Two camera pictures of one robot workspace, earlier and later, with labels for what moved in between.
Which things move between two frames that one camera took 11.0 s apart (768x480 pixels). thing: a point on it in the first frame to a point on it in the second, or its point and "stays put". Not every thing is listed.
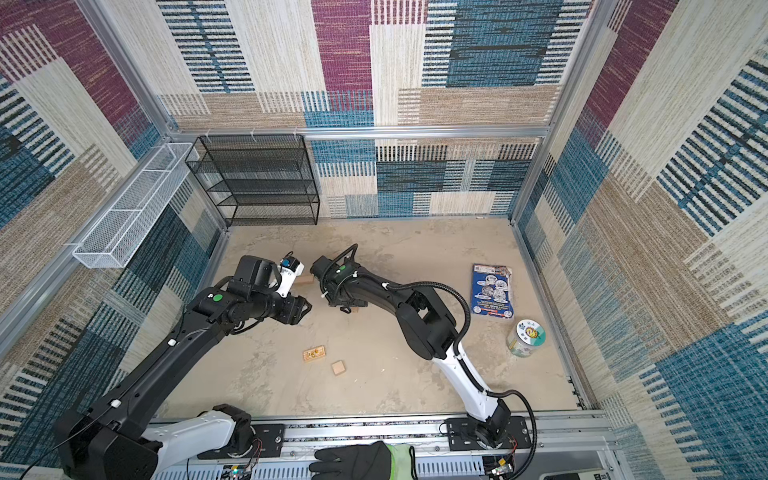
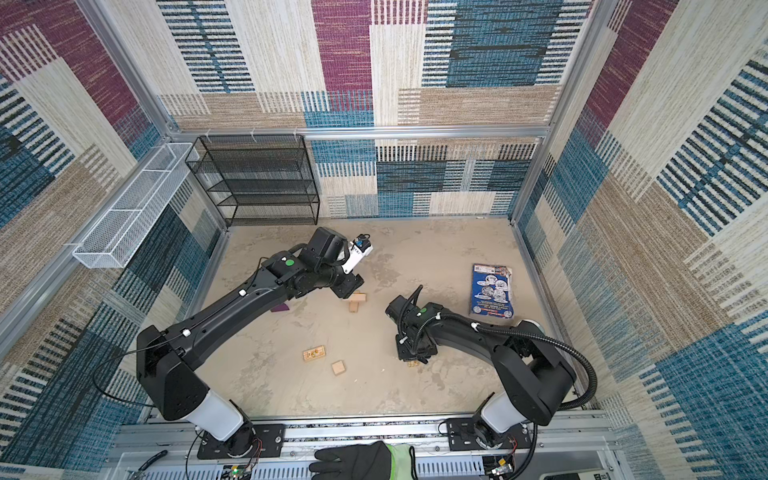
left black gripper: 294,311 to 350,286
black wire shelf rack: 257,179 stays put
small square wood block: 338,367 stays put
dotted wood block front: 313,353 stays put
